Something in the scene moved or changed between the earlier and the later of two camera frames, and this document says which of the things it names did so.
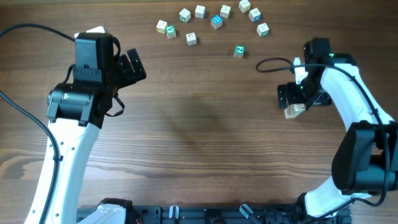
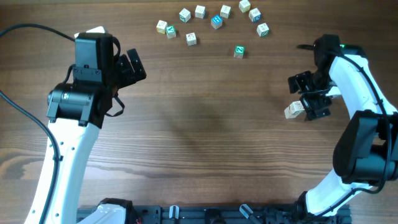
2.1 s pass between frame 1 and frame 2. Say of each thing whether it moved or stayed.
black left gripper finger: stayed
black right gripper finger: moved
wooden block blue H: stayed
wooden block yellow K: stayed
